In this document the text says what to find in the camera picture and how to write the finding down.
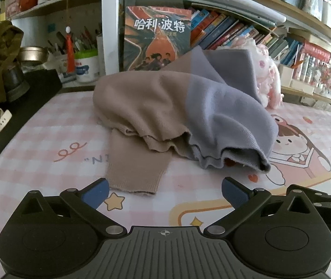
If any red book box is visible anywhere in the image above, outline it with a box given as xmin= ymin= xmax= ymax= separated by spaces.
xmin=302 ymin=41 xmax=331 ymax=64

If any flat white box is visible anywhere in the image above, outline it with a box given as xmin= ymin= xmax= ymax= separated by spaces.
xmin=290 ymin=78 xmax=315 ymax=95

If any white blue labelled box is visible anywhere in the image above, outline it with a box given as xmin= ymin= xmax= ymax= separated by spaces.
xmin=49 ymin=53 xmax=77 ymax=83

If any red tassel ornament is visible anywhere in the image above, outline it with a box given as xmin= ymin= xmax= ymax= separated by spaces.
xmin=65 ymin=27 xmax=76 ymax=74

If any white shelf unit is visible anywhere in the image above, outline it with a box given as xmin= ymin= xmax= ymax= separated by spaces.
xmin=9 ymin=0 xmax=331 ymax=114

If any white and pink plush rabbit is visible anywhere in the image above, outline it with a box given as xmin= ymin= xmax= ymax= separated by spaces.
xmin=231 ymin=38 xmax=285 ymax=109

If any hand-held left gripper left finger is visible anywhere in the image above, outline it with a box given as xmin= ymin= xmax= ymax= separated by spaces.
xmin=17 ymin=178 xmax=127 ymax=237

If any row of upright books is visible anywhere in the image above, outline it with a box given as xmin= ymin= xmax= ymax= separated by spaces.
xmin=190 ymin=7 xmax=304 ymax=67

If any black box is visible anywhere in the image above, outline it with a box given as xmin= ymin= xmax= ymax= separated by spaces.
xmin=0 ymin=70 xmax=63 ymax=169

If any row of small colourful bottles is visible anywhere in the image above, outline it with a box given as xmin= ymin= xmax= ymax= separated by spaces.
xmin=299 ymin=54 xmax=331 ymax=93

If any metal bowl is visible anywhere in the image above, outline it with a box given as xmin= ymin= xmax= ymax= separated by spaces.
xmin=19 ymin=46 xmax=47 ymax=64

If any dark round pot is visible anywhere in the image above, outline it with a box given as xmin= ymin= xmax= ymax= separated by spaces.
xmin=3 ymin=64 xmax=31 ymax=102

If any bundle of pens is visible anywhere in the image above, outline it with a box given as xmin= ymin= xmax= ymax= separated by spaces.
xmin=48 ymin=26 xmax=102 ymax=56

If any white jar with green lid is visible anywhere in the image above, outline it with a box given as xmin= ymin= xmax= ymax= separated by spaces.
xmin=75 ymin=49 xmax=100 ymax=82

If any white pen box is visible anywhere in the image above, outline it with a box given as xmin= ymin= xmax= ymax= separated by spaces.
xmin=279 ymin=64 xmax=294 ymax=87

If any large illustrated book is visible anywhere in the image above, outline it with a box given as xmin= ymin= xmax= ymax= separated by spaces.
xmin=124 ymin=6 xmax=192 ymax=72

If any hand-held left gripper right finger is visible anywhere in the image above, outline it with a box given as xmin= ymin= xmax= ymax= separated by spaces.
xmin=204 ymin=177 xmax=314 ymax=237

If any brown and lavender sweater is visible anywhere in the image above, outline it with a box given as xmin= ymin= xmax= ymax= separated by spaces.
xmin=93 ymin=46 xmax=279 ymax=196

